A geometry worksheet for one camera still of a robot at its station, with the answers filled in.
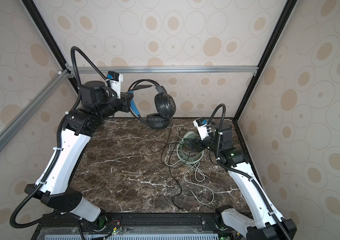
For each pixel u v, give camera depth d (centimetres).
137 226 73
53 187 39
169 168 93
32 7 67
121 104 55
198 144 62
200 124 59
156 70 137
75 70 41
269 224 38
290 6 68
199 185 85
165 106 54
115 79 51
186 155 95
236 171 46
